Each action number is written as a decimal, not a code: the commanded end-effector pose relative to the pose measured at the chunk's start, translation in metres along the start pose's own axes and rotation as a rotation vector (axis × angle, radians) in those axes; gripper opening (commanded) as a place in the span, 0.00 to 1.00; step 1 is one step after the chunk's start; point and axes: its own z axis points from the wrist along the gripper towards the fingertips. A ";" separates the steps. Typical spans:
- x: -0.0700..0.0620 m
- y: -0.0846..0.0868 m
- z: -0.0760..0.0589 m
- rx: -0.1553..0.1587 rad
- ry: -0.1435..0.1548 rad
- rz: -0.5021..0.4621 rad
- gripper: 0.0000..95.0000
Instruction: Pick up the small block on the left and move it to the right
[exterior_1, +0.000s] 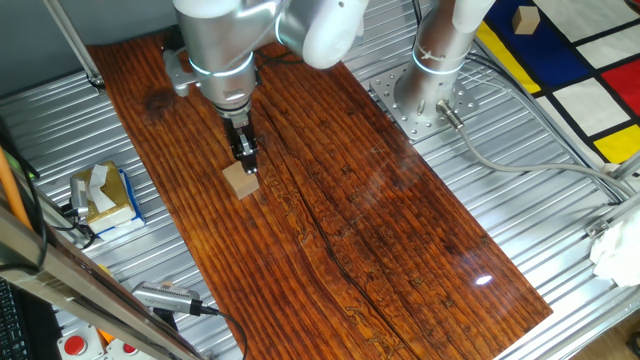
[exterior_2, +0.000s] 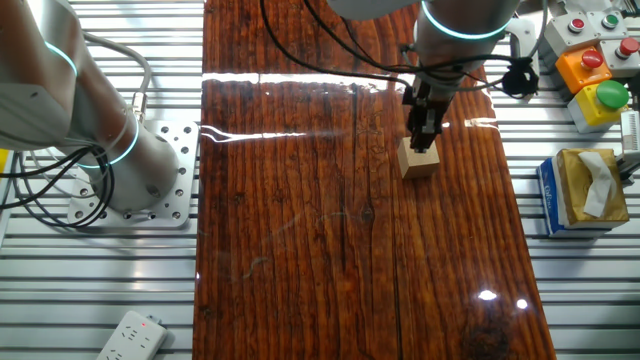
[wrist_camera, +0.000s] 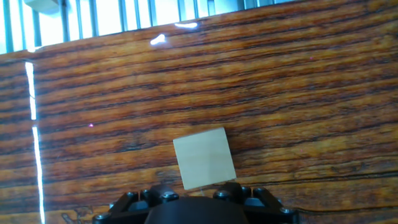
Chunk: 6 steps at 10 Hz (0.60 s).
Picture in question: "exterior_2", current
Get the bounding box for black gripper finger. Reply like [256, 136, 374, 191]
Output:
[402, 79, 419, 119]
[407, 115, 444, 154]

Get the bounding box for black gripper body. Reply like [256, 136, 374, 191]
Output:
[414, 77, 451, 119]

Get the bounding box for light wooden cube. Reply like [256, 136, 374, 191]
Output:
[397, 136, 442, 181]

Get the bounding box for blue white tissue pack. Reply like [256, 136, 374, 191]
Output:
[536, 156, 626, 239]

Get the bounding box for grey box small red button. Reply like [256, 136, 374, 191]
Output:
[542, 12, 596, 59]

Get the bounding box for orange box red button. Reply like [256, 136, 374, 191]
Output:
[554, 45, 614, 95]

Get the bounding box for glossy brown wood-grain board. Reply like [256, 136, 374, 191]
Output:
[192, 0, 557, 360]

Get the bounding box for yellow box green button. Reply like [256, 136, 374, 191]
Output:
[567, 79, 631, 135]

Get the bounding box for gold tissue box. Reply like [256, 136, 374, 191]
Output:
[555, 147, 631, 230]

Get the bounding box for white tissue sheet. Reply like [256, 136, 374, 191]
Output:
[577, 151, 617, 219]

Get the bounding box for grey box green button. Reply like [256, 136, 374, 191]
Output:
[587, 9, 629, 41]

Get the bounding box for silver vented device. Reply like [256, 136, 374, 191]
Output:
[618, 109, 640, 155]

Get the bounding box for grey box red mushroom button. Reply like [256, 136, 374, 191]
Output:
[597, 35, 640, 79]

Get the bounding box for white power strip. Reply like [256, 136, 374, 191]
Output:
[94, 310, 169, 360]

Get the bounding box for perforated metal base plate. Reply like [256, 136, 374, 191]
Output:
[67, 119, 200, 230]

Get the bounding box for grey cable with metal plug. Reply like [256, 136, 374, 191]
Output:
[82, 30, 153, 124]

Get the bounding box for black base cable bundle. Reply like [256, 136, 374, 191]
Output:
[0, 144, 117, 230]

